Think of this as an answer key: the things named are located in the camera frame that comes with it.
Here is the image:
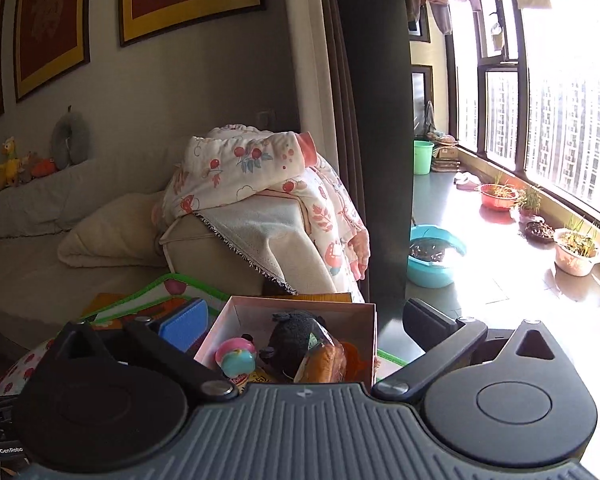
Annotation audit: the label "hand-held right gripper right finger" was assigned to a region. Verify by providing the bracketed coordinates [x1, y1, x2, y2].
[372, 297, 573, 403]

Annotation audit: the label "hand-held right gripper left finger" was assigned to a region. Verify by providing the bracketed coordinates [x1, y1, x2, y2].
[35, 297, 239, 403]

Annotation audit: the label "small pastel toy figure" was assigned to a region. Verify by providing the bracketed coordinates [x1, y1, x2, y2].
[215, 335, 259, 379]

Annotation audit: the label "pink cardboard box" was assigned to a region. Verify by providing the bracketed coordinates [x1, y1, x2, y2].
[195, 295, 378, 392]

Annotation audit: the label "black plush toy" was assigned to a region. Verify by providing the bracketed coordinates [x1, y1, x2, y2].
[267, 310, 331, 382]

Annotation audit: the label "yellow bread packet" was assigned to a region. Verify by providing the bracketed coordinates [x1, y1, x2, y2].
[295, 332, 347, 384]

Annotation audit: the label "colourful play mat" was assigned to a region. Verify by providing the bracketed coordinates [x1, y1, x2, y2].
[0, 272, 410, 401]

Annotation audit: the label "blue basin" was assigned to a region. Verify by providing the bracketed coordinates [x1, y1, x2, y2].
[407, 225, 467, 288]

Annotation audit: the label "orange plastic item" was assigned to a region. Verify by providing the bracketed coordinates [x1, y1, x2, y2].
[344, 342, 376, 387]

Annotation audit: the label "folded beige blanket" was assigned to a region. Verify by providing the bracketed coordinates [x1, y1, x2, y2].
[57, 192, 173, 268]

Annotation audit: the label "fringed beige towel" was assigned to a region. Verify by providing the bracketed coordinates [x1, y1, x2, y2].
[195, 195, 327, 296]

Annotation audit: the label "red planter basin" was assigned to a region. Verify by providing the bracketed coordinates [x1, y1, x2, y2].
[480, 182, 522, 212]

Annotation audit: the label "small dark pot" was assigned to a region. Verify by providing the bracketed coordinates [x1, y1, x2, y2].
[524, 220, 556, 244]

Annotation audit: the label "small potted plant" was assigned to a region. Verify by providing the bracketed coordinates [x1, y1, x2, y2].
[517, 186, 544, 222]

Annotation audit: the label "stacked cardboard boxes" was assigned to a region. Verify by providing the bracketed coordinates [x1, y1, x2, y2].
[431, 144, 461, 175]

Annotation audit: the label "white flower pot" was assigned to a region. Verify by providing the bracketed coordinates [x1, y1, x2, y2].
[554, 227, 600, 277]

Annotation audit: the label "green bucket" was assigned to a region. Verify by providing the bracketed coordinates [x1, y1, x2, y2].
[412, 140, 435, 176]

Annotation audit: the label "beige sofa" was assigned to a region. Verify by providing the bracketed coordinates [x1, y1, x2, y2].
[0, 135, 366, 341]

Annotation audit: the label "floral quilt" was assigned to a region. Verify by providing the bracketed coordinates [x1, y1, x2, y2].
[152, 124, 371, 281]

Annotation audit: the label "dark curtain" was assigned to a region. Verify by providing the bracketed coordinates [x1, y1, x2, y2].
[317, 0, 415, 346]

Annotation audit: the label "grey neck pillow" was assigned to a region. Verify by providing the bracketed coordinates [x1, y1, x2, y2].
[50, 106, 92, 171]

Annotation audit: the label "dark framed picture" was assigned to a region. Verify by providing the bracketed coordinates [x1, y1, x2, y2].
[409, 5, 431, 44]
[411, 65, 434, 134]

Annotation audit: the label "brown plush toy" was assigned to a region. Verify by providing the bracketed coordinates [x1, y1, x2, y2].
[17, 152, 38, 184]

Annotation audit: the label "yellow plush toy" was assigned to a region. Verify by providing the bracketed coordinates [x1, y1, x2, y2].
[0, 137, 24, 190]

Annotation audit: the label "dark window frame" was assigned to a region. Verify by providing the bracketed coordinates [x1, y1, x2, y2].
[447, 0, 600, 223]

